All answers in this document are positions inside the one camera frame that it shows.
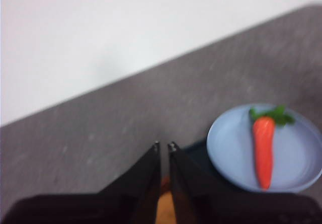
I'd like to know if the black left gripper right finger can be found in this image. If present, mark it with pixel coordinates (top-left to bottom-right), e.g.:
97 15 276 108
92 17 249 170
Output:
167 140 322 224

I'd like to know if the blue round plate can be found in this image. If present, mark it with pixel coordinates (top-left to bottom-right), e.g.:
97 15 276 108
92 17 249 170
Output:
206 103 322 194

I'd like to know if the orange carrot with green leaves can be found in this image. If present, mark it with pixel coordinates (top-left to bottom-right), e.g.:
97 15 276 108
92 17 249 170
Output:
249 104 296 192

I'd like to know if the yellow-brown potato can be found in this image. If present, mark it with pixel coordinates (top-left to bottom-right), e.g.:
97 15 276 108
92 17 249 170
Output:
155 192 177 224

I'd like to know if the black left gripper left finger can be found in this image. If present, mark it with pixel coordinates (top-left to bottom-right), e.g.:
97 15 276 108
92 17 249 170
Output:
2 140 162 224

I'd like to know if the black rectangular tray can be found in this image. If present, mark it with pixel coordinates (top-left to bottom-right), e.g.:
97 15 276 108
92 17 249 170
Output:
181 139 223 183

